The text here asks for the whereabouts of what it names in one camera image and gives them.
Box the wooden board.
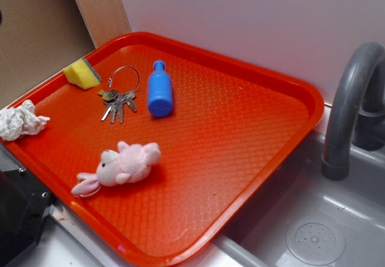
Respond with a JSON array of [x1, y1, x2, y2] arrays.
[[75, 0, 131, 48]]

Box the orange plastic tray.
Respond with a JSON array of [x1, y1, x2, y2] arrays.
[[5, 32, 324, 266]]

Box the blue plastic toy bottle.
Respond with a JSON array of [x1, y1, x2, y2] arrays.
[[147, 60, 173, 117]]

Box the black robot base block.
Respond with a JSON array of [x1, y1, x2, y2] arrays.
[[1, 153, 52, 266]]

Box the silver keys on ring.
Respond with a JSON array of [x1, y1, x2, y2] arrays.
[[97, 66, 140, 124]]

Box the yellow sponge with green pad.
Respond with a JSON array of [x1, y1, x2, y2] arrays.
[[63, 59, 102, 90]]

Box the grey toy faucet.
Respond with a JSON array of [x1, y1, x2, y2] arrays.
[[321, 42, 384, 180]]

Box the pink plush bunny toy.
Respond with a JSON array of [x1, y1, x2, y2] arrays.
[[72, 141, 161, 197]]

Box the crumpled white paper towel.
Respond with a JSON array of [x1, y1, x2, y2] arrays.
[[1, 100, 50, 141]]

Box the grey plastic toy sink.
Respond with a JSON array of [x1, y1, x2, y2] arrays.
[[0, 104, 385, 267]]

